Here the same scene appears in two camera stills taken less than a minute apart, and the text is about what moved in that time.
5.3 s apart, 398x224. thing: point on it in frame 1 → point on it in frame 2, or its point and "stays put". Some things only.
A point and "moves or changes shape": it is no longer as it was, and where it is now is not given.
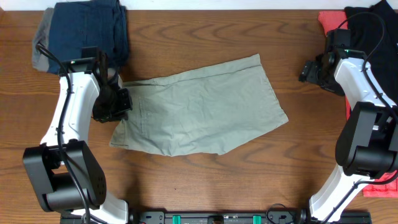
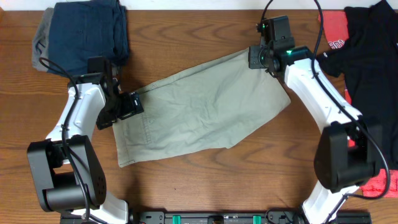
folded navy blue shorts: [77, 24] stays put
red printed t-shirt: [388, 188] stays put
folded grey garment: [40, 59] stays put
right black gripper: [308, 73] → [255, 57]
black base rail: [222, 217] stays put
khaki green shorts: [203, 111] moves or changes shape
